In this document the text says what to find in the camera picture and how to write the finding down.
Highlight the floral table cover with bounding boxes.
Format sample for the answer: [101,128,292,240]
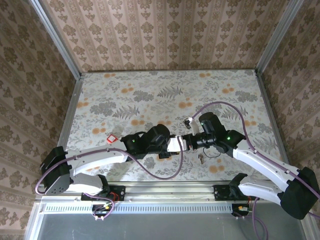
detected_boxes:
[57,69,288,182]

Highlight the grey metal panel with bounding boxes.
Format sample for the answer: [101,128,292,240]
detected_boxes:
[24,213,313,240]

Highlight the black connector block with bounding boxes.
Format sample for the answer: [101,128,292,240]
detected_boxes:
[231,203,253,218]
[91,204,115,218]

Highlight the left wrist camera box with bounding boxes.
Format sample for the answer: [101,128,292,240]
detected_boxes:
[167,135,188,153]

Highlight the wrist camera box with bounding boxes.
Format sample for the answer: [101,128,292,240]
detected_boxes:
[183,118,201,135]
[167,135,188,153]

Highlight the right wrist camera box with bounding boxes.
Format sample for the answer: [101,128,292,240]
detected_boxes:
[183,118,201,135]

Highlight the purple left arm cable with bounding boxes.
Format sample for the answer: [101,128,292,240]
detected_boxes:
[35,136,185,221]

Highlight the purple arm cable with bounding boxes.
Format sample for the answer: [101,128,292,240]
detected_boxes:
[191,101,320,238]
[35,136,185,221]

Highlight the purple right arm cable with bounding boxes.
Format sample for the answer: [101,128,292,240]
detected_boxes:
[191,101,320,238]

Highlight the aluminium frame cross rail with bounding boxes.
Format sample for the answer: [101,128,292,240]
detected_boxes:
[34,181,310,204]

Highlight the white slotted cable duct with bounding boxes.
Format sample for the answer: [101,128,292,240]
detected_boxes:
[41,202,251,215]

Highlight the aluminium table side rail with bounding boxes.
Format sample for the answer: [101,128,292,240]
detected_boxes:
[56,73,85,153]
[254,69,291,166]

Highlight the aluminium frame post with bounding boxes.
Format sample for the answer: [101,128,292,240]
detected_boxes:
[254,0,305,73]
[29,0,83,80]

